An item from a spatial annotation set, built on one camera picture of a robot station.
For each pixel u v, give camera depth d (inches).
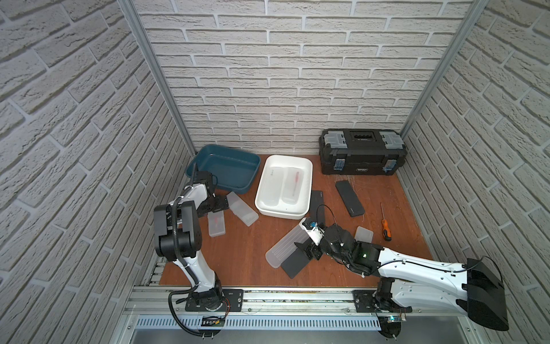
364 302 28.9
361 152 38.6
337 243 22.0
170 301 27.0
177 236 17.5
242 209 37.4
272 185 40.8
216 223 36.0
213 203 31.9
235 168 46.3
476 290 16.1
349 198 39.9
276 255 32.7
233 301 28.7
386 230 35.2
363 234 34.8
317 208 39.2
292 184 41.1
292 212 35.6
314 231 25.3
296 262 31.5
